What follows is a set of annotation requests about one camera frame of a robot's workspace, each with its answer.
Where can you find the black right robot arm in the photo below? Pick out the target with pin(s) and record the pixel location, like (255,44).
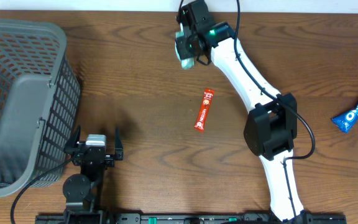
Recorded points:
(271,124)

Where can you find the grey plastic shopping basket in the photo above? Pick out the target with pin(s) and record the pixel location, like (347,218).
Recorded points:
(39,96)

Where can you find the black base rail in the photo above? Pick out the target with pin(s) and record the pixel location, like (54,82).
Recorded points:
(135,218)

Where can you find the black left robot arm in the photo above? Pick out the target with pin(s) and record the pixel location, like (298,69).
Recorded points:
(83,191)

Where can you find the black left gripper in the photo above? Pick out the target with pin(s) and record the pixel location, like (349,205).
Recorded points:
(109,162)

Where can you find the blue Oreo cookie pack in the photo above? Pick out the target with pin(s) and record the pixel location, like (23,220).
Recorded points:
(346,120)

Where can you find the white teal wet wipes pack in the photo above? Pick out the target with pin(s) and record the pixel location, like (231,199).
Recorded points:
(185,63)

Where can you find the red Nescafe coffee stick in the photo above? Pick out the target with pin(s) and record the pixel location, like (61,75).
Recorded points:
(204,108)

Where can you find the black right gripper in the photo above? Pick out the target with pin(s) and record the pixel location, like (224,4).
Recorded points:
(183,49)

